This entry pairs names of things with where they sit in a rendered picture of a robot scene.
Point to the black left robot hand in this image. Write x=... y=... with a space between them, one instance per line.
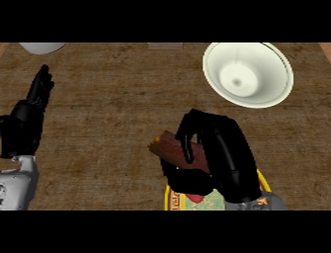
x=20 y=131

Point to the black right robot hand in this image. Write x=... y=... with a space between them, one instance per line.
x=230 y=158

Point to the brown sweet potato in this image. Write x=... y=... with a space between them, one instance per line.
x=171 y=150

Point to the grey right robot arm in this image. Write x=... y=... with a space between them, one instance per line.
x=257 y=202

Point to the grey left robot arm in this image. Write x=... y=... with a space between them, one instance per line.
x=7 y=189

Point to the yellow rimmed patterned plate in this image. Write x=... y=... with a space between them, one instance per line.
x=198 y=201

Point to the white bowl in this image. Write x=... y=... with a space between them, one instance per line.
x=247 y=74

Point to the pale grey round object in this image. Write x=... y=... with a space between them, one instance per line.
x=41 y=47

